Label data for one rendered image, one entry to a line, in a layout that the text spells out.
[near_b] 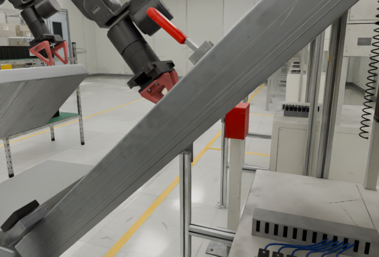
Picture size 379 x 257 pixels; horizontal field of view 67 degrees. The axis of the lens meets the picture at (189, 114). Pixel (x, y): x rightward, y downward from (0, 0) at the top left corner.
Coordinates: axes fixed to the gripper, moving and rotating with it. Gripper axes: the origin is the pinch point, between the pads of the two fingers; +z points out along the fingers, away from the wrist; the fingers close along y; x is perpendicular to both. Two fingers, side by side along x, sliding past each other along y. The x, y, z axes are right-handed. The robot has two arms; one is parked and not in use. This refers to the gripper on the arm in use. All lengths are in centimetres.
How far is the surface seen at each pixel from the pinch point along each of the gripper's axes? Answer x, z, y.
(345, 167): -7, 76, 124
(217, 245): 66, 65, 82
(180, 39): -13.8, -5.0, -17.9
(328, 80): -25, 18, 49
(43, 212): 20.1, 1.5, -20.0
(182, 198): 44, 27, 49
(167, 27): -13.3, -7.1, -17.9
